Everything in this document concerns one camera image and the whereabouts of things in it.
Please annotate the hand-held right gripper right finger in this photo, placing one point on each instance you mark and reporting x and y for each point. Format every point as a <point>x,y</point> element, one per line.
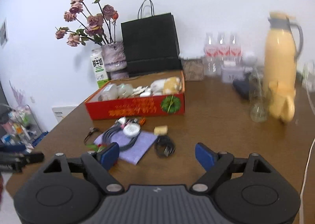
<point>205,157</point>

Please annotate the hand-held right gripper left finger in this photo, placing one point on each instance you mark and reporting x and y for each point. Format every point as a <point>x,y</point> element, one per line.
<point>110,155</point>

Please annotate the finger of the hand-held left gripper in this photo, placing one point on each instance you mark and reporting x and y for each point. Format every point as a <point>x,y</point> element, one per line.
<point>34,157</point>
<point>12,148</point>

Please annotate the red artificial rose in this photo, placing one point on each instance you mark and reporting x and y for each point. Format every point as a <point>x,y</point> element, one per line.
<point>94,147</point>

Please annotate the white round case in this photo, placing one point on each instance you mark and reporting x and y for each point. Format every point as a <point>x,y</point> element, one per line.
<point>131,130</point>

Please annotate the purple cloth pouch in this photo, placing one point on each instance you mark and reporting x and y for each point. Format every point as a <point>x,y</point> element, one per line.
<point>142,144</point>

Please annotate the small orange item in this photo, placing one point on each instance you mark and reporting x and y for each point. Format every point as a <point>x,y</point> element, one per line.
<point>142,121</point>

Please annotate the yellow sponge block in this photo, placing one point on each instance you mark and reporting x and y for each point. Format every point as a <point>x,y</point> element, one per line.
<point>160,130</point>

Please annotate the red cardboard box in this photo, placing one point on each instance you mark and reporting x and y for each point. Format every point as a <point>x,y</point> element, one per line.
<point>137,109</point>

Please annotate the clear plastic jar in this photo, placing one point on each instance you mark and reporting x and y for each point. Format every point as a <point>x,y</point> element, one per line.
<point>108,93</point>

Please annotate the yellow and white plush toy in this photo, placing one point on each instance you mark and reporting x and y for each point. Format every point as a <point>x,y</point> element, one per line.
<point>169,86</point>

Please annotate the clear container of pellets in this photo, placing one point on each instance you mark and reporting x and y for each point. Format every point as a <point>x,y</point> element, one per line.
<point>193,70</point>

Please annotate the blue printed bag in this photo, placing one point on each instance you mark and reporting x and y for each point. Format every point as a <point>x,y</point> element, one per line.
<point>40,137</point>

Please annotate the metal rack with bottles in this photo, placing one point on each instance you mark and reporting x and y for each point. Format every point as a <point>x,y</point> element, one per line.
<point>19,125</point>

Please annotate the white board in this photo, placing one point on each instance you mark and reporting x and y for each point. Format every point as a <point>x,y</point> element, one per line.
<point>64,113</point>

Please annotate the purple decorative sprigs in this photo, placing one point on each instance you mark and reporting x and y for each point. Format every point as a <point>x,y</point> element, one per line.
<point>17,93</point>

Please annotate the clear drinking glass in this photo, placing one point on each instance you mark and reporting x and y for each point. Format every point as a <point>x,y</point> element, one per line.
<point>258,113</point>

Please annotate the dark zip case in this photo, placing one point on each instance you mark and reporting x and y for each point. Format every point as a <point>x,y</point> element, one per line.
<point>242,88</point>

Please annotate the white green milk carton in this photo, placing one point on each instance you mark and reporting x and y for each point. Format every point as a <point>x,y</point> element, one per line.
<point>98,71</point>

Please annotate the white tin box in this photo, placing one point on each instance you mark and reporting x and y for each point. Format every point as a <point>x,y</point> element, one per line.
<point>231,73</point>

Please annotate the pink marbled vase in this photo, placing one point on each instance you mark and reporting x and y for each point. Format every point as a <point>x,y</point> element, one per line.
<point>113,56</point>

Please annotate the clear water bottle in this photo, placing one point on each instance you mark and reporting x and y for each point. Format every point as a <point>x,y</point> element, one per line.
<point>211,51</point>
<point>235,50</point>
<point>223,50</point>

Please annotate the white round device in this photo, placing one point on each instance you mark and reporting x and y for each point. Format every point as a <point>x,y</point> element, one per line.
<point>249,57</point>

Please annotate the black paper bag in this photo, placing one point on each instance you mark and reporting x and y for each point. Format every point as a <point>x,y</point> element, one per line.
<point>150,44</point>

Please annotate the yellow thermos jug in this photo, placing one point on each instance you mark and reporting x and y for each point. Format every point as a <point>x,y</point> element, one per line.
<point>280,54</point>

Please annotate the dried pink rose bouquet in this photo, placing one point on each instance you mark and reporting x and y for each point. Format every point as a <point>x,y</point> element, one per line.
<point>94,20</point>

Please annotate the wall picture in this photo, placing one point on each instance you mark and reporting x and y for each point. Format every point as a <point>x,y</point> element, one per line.
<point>3,34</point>

